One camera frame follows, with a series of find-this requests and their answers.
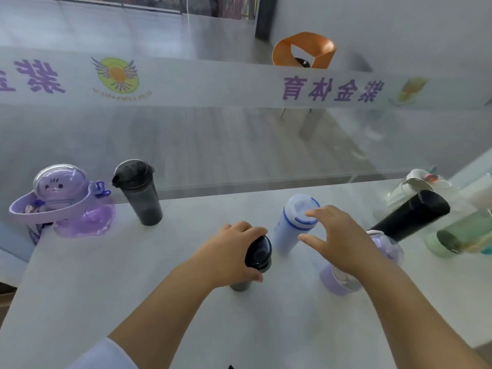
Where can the person's left forearm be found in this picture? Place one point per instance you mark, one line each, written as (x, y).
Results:
(165, 311)

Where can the person's right forearm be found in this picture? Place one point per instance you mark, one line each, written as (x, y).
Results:
(415, 315)

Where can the purple cartoon character bottle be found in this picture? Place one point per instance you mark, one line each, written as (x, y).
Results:
(61, 192)

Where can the dark pillar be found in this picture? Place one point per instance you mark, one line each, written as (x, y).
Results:
(266, 15)

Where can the white bottle blue trim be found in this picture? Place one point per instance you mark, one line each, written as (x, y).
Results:
(288, 226)

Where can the white sleeve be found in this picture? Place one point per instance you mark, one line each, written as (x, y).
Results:
(105, 357)

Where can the tall grey tumbler black lid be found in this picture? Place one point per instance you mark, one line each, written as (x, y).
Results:
(141, 195)

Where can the person's right hand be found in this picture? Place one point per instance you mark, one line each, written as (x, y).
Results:
(346, 242)

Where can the person's left thumb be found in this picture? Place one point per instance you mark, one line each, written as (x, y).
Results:
(253, 275)

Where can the person's left hand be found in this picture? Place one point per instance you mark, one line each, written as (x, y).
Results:
(221, 257)

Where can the black matte bottle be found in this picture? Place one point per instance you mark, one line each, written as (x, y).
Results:
(411, 215)

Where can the orange chair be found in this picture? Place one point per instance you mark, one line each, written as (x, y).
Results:
(282, 51)

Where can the person's right thumb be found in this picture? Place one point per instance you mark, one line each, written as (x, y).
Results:
(312, 242)

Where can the purple bottle clear lid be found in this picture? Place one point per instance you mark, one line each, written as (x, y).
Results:
(339, 283)

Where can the small dark grey bottle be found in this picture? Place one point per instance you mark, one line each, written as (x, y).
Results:
(260, 252)

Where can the green transparent bottle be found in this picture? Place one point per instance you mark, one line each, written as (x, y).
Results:
(461, 234)

